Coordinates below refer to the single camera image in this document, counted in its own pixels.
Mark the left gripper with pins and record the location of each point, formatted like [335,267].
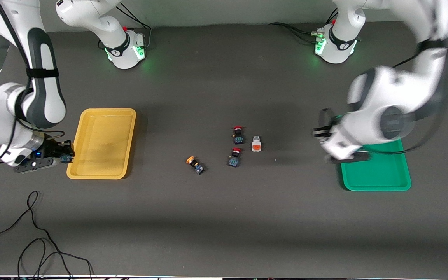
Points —
[322,132]

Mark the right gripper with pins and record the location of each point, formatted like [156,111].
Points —
[54,149]

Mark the red push button blue base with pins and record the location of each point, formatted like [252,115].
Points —
[234,157]
[238,135]

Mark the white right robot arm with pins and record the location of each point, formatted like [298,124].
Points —
[45,97]

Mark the yellow plastic tray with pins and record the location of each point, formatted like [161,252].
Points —
[103,144]

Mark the green plastic tray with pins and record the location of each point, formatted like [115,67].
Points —
[383,175]

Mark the white push button orange block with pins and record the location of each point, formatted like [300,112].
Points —
[256,144]

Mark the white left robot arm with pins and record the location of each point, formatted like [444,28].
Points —
[387,97]

